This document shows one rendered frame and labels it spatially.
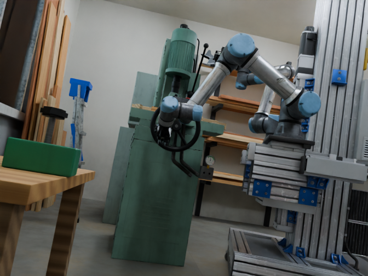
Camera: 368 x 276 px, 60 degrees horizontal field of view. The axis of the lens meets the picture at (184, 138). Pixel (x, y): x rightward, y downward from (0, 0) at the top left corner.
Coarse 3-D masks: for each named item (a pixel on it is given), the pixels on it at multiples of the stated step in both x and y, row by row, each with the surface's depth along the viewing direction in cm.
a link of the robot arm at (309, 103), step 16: (224, 48) 161; (240, 48) 148; (256, 48) 151; (240, 64) 153; (256, 64) 151; (272, 80) 152; (288, 80) 153; (288, 96) 153; (304, 96) 149; (304, 112) 150
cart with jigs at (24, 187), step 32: (0, 160) 67; (32, 160) 53; (64, 160) 54; (0, 192) 35; (32, 192) 36; (64, 192) 84; (0, 224) 37; (64, 224) 83; (0, 256) 36; (64, 256) 83
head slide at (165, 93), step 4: (164, 80) 233; (168, 80) 226; (172, 80) 227; (184, 80) 229; (164, 84) 227; (168, 84) 226; (184, 84) 228; (164, 88) 226; (168, 88) 226; (180, 88) 228; (164, 92) 225; (168, 92) 226; (180, 92) 227; (164, 96) 225; (180, 96) 227; (160, 104) 228
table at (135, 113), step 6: (132, 108) 196; (138, 108) 196; (132, 114) 195; (138, 114) 196; (144, 114) 197; (150, 114) 197; (132, 120) 213; (138, 120) 208; (156, 120) 198; (174, 120) 190; (192, 120) 202; (186, 126) 198; (192, 126) 193; (204, 126) 203; (210, 126) 204; (216, 126) 204; (222, 126) 205; (204, 132) 209; (210, 132) 204; (216, 132) 204; (222, 132) 205
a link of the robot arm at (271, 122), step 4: (268, 116) 219; (272, 116) 216; (276, 116) 214; (264, 120) 220; (268, 120) 218; (272, 120) 215; (276, 120) 214; (264, 124) 219; (268, 124) 217; (272, 124) 214; (276, 124) 213; (264, 128) 220; (268, 128) 216; (272, 128) 214; (276, 128) 213; (264, 132) 222; (268, 132) 215; (272, 132) 213
